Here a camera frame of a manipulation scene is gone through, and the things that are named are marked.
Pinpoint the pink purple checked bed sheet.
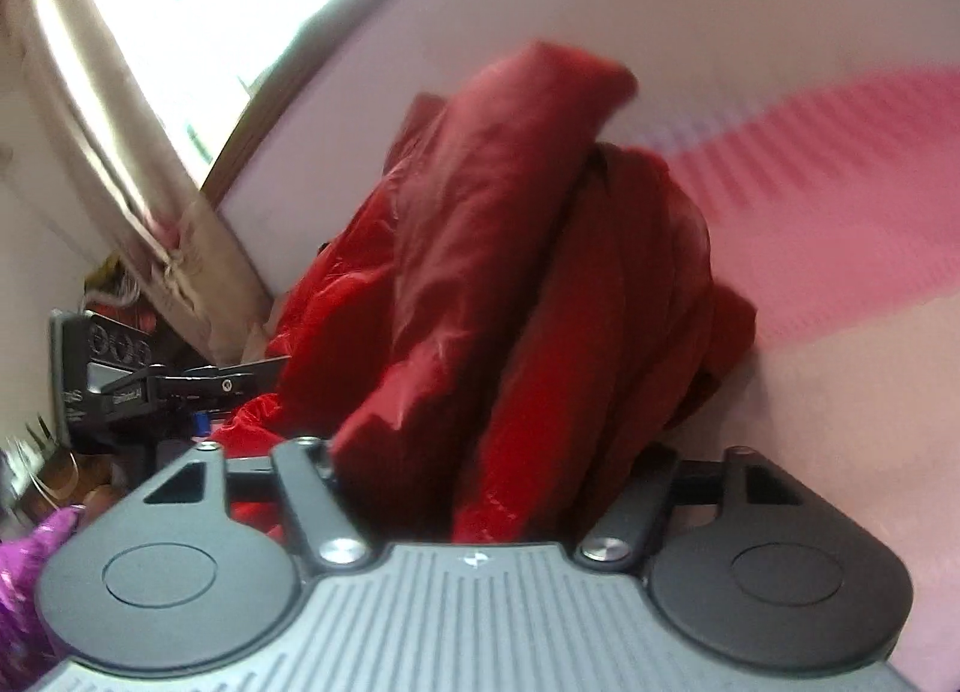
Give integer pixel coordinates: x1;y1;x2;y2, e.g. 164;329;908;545
600;62;960;692

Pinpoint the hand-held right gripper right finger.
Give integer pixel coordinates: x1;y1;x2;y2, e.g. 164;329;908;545
581;446;815;565

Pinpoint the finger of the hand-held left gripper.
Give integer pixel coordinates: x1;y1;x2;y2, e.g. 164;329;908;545
150;356;292;400

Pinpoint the red puffer jacket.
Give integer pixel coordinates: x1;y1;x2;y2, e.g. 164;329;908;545
214;39;758;547

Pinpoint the brown wooden window frame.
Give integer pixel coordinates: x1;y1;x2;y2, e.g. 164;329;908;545
199;9;353;213

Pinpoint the red patterned cloth bundle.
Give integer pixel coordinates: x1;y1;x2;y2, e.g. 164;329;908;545
82;253;162;333

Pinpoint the purple shiny cloth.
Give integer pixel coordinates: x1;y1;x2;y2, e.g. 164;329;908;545
0;504;87;692

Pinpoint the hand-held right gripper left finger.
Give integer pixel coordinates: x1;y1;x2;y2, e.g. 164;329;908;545
142;437;368;569

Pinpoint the window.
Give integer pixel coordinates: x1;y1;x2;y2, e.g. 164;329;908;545
52;0;443;190

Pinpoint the beige curtain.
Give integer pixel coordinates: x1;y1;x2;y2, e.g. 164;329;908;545
0;0;275;367

